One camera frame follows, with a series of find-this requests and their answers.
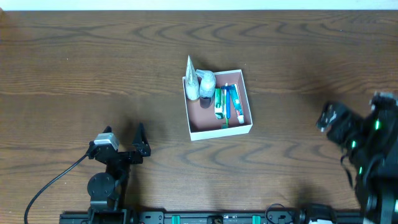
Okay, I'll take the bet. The white Pantene tube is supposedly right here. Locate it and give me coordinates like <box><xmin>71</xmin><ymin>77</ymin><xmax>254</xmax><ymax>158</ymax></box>
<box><xmin>185</xmin><ymin>56</ymin><xmax>200</xmax><ymax>101</ymax></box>

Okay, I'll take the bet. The clear and blue pump bottle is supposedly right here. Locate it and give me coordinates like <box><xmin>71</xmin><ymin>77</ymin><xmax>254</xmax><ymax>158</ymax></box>
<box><xmin>196</xmin><ymin>70</ymin><xmax>216</xmax><ymax>109</ymax></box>

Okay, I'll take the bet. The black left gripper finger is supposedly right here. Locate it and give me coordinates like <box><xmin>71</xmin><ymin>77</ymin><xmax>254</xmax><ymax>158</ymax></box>
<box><xmin>85</xmin><ymin>126</ymin><xmax>112</xmax><ymax>159</ymax></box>
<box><xmin>132</xmin><ymin>123</ymin><xmax>151</xmax><ymax>157</ymax></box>

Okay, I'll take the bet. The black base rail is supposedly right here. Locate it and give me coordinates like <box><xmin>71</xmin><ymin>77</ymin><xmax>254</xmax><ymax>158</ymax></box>
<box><xmin>59</xmin><ymin>208</ymin><xmax>367</xmax><ymax>224</ymax></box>

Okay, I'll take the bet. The green and white toothbrush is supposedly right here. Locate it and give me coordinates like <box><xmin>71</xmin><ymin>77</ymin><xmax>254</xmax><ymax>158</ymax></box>
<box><xmin>222</xmin><ymin>94</ymin><xmax>229</xmax><ymax>129</ymax></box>

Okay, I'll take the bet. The green and red toothpaste tube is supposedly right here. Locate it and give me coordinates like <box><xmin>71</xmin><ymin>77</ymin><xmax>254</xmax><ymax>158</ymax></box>
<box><xmin>229</xmin><ymin>84</ymin><xmax>244</xmax><ymax>124</ymax></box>

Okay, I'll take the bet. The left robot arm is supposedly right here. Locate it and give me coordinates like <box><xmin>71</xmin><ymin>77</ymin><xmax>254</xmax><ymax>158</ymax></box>
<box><xmin>86</xmin><ymin>123</ymin><xmax>151</xmax><ymax>223</ymax></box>

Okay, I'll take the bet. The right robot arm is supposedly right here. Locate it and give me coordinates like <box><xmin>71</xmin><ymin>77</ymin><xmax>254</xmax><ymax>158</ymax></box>
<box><xmin>294</xmin><ymin>99</ymin><xmax>397</xmax><ymax>223</ymax></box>

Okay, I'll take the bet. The green and white soap box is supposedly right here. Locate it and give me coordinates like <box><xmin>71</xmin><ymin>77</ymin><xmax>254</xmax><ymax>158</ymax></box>
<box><xmin>214</xmin><ymin>88</ymin><xmax>224</xmax><ymax>119</ymax></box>

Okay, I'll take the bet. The blue disposable razor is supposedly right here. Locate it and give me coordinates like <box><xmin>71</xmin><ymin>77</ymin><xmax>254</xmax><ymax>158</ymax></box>
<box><xmin>221</xmin><ymin>83</ymin><xmax>231</xmax><ymax>119</ymax></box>

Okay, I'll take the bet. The white box with pink interior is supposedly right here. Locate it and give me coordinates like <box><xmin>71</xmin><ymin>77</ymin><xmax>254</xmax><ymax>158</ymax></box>
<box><xmin>185</xmin><ymin>70</ymin><xmax>252</xmax><ymax>141</ymax></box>

